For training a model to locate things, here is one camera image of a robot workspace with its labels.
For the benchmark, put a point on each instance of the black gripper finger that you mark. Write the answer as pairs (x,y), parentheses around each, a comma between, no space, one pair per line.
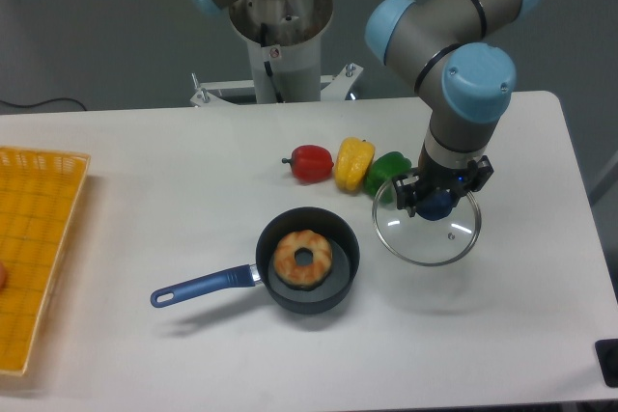
(478,174)
(405,193)

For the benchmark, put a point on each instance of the green toy bell pepper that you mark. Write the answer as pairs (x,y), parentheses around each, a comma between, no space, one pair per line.
(386,167)

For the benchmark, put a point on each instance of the yellow plastic basket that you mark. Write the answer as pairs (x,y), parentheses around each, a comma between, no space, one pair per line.
(39,193)

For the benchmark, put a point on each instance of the black object table corner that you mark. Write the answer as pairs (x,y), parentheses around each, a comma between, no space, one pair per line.
(607,354)

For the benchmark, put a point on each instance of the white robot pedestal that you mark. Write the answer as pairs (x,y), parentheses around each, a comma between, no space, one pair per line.
(284,46)

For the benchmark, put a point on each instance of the dark pot blue handle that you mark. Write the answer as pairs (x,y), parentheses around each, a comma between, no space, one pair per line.
(308,302)

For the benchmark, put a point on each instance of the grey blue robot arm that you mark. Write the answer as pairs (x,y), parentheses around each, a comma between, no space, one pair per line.
(438,48)

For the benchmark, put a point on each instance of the yellow toy bell pepper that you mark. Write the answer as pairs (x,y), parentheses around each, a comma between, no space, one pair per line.
(353,161)

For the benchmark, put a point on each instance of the glass pot lid blue knob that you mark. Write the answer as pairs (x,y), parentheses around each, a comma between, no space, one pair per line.
(440,233)

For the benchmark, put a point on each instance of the glazed toy donut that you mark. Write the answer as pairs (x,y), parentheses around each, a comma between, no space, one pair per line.
(303,259)

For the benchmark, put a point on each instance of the red toy bell pepper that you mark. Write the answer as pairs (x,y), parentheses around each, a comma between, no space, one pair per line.
(310,163)

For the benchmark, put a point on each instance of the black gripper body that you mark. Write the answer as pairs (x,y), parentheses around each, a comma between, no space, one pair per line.
(447,170)

